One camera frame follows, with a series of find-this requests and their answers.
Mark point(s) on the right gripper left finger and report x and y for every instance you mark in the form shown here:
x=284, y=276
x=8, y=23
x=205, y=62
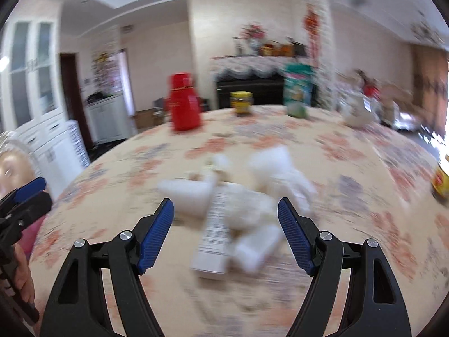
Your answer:
x=77, y=303

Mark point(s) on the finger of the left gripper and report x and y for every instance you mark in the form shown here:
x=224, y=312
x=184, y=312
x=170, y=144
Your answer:
x=24, y=193
x=24, y=215

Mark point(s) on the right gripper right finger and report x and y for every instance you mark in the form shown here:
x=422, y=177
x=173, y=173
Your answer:
x=374, y=305

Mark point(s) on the white tissue pack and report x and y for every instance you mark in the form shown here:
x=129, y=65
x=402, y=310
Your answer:
x=251, y=250

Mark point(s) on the small white foam block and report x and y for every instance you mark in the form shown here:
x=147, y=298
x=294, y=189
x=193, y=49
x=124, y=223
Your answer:
x=277, y=176

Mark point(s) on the large white foam sheet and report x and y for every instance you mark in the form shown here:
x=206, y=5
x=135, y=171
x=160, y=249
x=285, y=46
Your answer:
x=190, y=197

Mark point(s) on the white tissue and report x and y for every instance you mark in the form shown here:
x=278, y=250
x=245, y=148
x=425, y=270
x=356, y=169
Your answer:
x=247, y=209

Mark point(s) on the person's left hand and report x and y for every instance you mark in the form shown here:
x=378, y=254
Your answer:
x=23, y=279

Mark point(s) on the beige upholstered chair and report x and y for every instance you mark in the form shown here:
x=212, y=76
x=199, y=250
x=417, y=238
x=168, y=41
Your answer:
x=18, y=164

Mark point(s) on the tall white glass cabinet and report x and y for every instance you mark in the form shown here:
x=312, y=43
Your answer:
x=32, y=100

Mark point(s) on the white low cabinet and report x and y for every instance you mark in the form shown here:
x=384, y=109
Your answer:
x=109, y=120

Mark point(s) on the cardboard box on floor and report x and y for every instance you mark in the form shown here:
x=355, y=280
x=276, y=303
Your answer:
x=144, y=119

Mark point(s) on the white printed paper box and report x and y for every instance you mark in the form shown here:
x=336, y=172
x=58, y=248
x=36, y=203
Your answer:
x=210, y=261

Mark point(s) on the red thermos bottle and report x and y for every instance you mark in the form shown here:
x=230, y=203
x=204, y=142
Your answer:
x=183, y=103

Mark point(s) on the crumpled cream wrapper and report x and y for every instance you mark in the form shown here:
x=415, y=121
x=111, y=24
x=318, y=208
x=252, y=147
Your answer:
x=216, y=169

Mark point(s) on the white floral teapot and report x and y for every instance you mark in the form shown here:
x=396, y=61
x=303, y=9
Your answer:
x=359, y=111

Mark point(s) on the white ornate sofa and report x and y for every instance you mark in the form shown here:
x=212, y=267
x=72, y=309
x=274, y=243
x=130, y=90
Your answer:
x=392, y=105

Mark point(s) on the yellow lid sauce jar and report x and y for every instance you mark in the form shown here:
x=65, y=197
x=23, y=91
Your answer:
x=241, y=102

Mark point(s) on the green snack bag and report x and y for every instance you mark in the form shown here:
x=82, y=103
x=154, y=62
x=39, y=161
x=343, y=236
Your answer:
x=298, y=86

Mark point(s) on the black piano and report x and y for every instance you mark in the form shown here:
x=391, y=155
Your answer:
x=265, y=91

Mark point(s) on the floral lace piano cover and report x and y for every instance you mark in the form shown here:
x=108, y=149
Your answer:
x=243, y=67

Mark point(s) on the brown curtain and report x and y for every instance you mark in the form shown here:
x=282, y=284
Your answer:
x=430, y=85

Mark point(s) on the pink flower vase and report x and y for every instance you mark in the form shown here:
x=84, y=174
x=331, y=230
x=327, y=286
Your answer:
x=254, y=35

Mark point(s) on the black handbag on piano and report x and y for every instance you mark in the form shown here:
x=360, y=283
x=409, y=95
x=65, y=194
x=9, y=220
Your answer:
x=297, y=49

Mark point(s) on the wicker basket on piano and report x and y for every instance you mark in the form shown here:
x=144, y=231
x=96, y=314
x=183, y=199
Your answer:
x=276, y=49

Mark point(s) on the red chinese knot ornament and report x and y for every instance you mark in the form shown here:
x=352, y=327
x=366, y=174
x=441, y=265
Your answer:
x=312, y=26

